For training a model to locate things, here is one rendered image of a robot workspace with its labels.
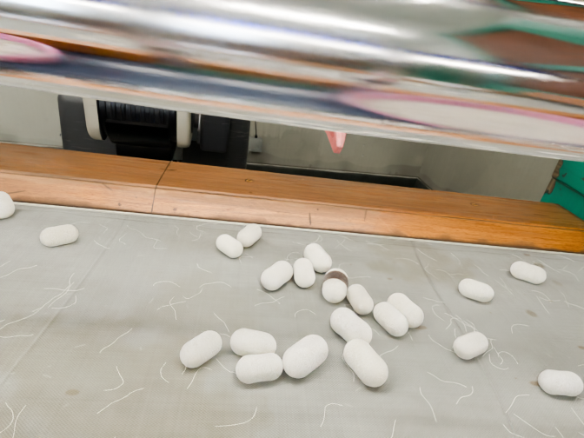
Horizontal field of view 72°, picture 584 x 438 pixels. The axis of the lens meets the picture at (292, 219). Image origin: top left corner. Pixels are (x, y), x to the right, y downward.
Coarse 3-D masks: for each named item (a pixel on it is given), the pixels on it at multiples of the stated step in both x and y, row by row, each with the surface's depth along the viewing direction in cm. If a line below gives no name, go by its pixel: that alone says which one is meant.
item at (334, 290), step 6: (330, 270) 37; (342, 270) 37; (324, 282) 36; (330, 282) 35; (336, 282) 35; (342, 282) 35; (324, 288) 35; (330, 288) 35; (336, 288) 35; (342, 288) 35; (324, 294) 35; (330, 294) 35; (336, 294) 35; (342, 294) 35; (330, 300) 35; (336, 300) 35
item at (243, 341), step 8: (240, 328) 29; (248, 328) 29; (232, 336) 28; (240, 336) 28; (248, 336) 28; (256, 336) 28; (264, 336) 28; (272, 336) 29; (232, 344) 28; (240, 344) 28; (248, 344) 28; (256, 344) 28; (264, 344) 28; (272, 344) 28; (240, 352) 28; (248, 352) 28; (256, 352) 28; (264, 352) 28; (272, 352) 28
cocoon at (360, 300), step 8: (352, 288) 35; (360, 288) 35; (352, 296) 35; (360, 296) 34; (368, 296) 34; (352, 304) 35; (360, 304) 34; (368, 304) 34; (360, 312) 34; (368, 312) 34
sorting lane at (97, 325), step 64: (0, 256) 35; (64, 256) 36; (128, 256) 38; (192, 256) 39; (256, 256) 41; (384, 256) 44; (448, 256) 47; (512, 256) 49; (576, 256) 52; (0, 320) 29; (64, 320) 29; (128, 320) 30; (192, 320) 31; (256, 320) 32; (320, 320) 34; (448, 320) 36; (512, 320) 37; (576, 320) 39; (0, 384) 24; (64, 384) 25; (128, 384) 25; (192, 384) 26; (256, 384) 27; (320, 384) 28; (384, 384) 28; (448, 384) 29; (512, 384) 30
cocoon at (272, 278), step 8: (280, 264) 36; (288, 264) 37; (264, 272) 35; (272, 272) 35; (280, 272) 36; (288, 272) 36; (264, 280) 35; (272, 280) 35; (280, 280) 35; (288, 280) 37; (272, 288) 35
